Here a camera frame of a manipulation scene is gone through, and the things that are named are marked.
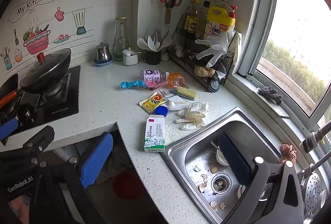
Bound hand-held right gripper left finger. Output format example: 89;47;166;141
30;132;113;224

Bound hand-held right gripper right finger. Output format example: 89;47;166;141
219;133;305;224

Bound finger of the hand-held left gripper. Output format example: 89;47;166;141
0;119;20;147
0;125;55;170

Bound blue scrub brush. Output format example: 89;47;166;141
169;86;198;101

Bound pink and blue plastic packet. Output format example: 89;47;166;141
120;80;156;90

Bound white cosmetic sample sachet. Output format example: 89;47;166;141
158;88;179;101

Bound pink-labelled plastic bottle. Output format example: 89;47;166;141
140;69;170;85

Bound person's left hand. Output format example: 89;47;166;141
10;195;30;220

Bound white bowl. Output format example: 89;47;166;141
215;147;231;167

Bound scattered eggshell pieces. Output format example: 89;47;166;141
192;164;228;212

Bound stainless steel sink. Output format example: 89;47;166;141
165;107;307;224

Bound black gas stove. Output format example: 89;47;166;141
0;65;81;137

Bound pink rag by faucet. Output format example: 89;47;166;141
279;144;297;165

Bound black wok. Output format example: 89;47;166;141
0;55;71;109

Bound crumpled white latex gloves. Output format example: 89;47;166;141
175;101;210;131

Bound white green medicine box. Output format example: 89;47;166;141
143;115;166;153

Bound dark steel wool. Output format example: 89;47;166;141
258;85;283;105

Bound glass wok lid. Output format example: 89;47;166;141
20;49;71;86

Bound black round gadget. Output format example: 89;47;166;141
209;78;220;93

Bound metal faucet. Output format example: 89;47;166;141
297;121;331;180

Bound yellow red seasoning packet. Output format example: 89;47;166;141
139;92;168;114

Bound blue bottle cap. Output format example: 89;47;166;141
154;106;169;118

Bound metal strainer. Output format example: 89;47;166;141
303;172;328;218

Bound ginger root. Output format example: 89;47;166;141
194;65;216;77

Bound blue tray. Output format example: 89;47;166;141
94;58;114;67

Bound orange plastic wrapper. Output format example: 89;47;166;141
168;72;185;88

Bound white ceramic lidded pot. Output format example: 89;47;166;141
122;47;141;66

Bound stainless steel oil pot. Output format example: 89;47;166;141
96;42;113;62

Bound cream hanging cloth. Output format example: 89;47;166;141
228;32;242;64

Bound clear disposable glove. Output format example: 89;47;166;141
195;30;237;68

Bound black mug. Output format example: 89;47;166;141
141;49;162;66

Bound glass carafe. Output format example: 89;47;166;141
113;17;129;61

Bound garlic bulbs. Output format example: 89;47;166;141
174;44;185;58

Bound white plastic spatula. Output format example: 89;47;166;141
137;37;149;50
160;37;173;51
147;36;161;52

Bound yellow OMO box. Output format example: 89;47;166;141
203;5;237;41

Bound bundle of metal chopsticks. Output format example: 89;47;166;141
146;28;159;44

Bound dark sauce bottle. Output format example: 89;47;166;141
200;1;211;39
184;0;197;34
193;0;204;35

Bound kitchen wall sticker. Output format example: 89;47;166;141
0;0;95;72

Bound black wire rack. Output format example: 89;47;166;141
167;14;240;93

